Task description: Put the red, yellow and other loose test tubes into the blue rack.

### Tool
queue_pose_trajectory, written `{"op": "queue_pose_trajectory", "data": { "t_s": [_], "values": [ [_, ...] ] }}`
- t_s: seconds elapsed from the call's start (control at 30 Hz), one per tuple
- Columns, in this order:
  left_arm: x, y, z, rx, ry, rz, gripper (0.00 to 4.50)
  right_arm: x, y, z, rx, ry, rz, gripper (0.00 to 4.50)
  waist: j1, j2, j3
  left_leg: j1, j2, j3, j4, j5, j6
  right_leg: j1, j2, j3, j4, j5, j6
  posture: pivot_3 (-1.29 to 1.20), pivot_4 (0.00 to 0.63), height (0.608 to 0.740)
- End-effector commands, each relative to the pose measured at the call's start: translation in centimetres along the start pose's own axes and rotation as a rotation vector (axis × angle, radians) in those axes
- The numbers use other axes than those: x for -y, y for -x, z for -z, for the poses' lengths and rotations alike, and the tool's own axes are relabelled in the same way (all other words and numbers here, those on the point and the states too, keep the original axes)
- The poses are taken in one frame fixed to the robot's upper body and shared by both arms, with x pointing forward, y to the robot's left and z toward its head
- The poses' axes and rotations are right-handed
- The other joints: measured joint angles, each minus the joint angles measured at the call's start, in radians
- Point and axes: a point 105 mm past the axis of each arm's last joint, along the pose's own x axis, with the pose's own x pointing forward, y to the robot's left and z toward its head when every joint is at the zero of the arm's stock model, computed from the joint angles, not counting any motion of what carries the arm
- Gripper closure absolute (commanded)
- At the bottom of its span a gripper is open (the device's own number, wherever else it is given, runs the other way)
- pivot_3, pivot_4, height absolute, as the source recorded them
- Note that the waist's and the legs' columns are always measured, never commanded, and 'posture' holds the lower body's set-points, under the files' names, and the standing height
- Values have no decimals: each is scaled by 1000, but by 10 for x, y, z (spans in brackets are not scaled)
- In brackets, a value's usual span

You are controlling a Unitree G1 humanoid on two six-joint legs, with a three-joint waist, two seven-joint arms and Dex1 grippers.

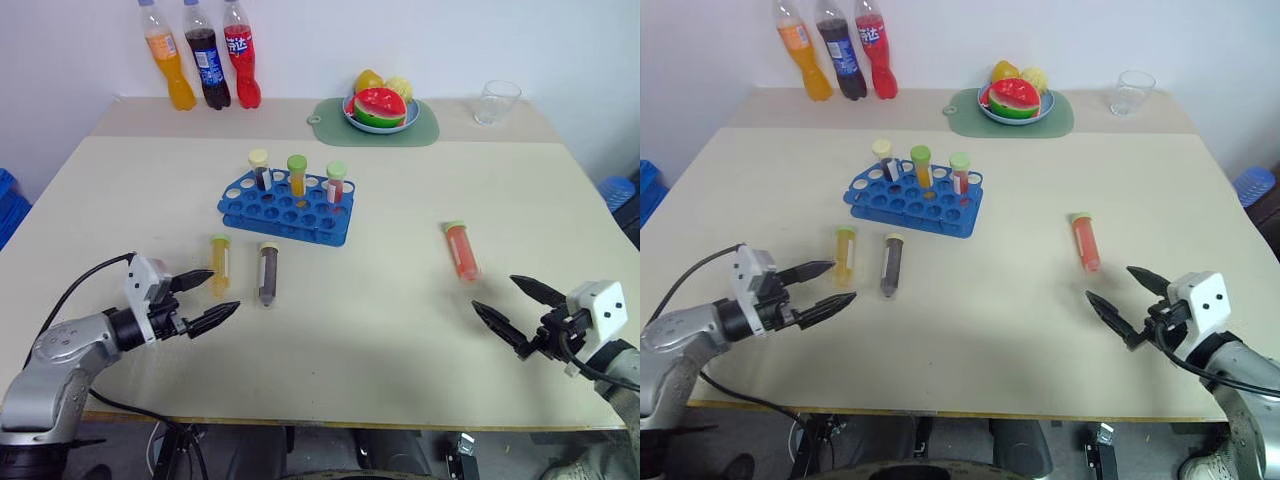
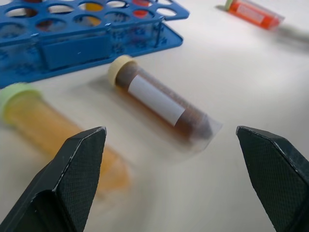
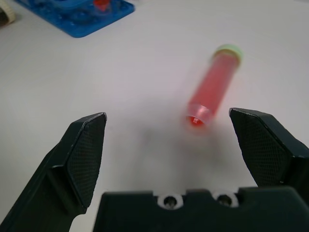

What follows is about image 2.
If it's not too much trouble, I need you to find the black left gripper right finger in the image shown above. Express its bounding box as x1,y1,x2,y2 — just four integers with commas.
236,125,309,232

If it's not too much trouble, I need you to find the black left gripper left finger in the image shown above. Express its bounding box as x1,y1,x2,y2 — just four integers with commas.
0,126,107,232

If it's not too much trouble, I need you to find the yellow tube with green cap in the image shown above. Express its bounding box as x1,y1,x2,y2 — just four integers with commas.
0,83,132,191

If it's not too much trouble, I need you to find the red tube with green cap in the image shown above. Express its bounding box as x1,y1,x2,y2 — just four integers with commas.
223,0,285,31

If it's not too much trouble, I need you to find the brown tube with cream cap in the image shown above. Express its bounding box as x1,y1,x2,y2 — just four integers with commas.
108,55,223,153

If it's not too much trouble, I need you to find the blue test tube rack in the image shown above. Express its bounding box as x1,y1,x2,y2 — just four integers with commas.
0,0,190,89

